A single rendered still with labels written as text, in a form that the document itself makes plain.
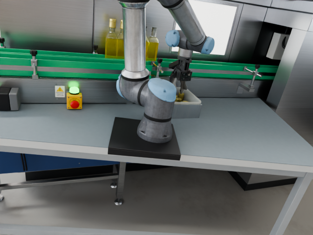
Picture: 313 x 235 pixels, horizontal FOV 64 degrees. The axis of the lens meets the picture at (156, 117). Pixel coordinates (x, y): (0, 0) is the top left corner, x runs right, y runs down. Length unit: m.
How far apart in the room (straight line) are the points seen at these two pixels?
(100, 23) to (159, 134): 0.78
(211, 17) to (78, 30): 0.82
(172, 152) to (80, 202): 1.01
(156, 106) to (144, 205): 1.01
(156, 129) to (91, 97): 0.47
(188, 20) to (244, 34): 1.00
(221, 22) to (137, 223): 1.39
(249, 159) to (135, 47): 0.65
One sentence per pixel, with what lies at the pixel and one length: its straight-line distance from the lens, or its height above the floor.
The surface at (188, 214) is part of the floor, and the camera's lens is 1.86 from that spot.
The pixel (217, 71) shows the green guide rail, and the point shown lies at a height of 0.93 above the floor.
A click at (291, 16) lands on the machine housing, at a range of 1.86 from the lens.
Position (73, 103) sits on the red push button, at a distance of 1.24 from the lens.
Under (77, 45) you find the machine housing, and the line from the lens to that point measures 1.58.
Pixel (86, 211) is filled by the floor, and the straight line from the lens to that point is 1.79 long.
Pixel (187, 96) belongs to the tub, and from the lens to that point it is 1.46.
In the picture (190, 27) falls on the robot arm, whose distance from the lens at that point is 1.03.
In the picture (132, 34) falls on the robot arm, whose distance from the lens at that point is 0.98.
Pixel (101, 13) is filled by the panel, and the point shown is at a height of 1.17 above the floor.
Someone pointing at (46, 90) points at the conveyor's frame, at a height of 0.82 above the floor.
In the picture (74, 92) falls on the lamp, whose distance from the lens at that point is 1.27.
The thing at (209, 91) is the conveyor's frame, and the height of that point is 0.80.
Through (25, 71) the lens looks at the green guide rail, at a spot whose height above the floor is 0.91.
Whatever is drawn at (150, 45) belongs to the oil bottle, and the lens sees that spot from 1.46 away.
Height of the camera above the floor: 1.31
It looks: 26 degrees down
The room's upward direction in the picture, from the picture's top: 9 degrees clockwise
